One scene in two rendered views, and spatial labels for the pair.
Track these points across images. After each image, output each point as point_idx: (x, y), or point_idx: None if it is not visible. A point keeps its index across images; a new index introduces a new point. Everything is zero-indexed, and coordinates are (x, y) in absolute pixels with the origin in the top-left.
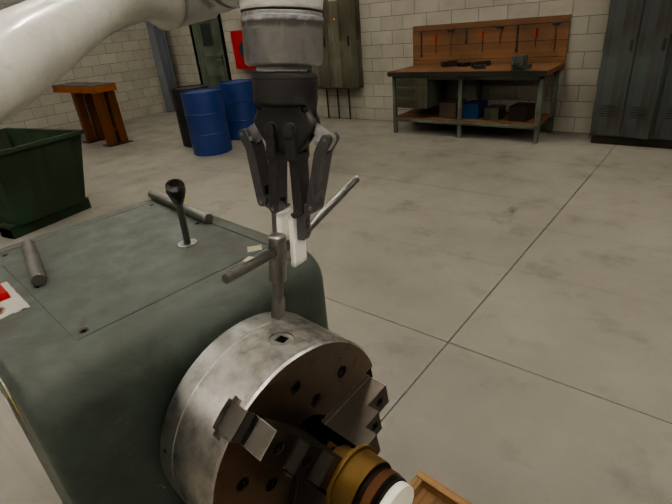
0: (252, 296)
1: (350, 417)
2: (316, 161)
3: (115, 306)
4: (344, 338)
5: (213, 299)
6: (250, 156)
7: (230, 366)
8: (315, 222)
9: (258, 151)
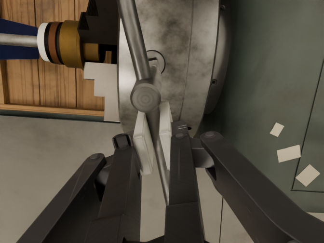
0: (241, 105)
1: (110, 80)
2: (32, 238)
3: None
4: (127, 119)
5: (270, 65)
6: (270, 195)
7: (171, 4)
8: (163, 191)
9: (261, 227)
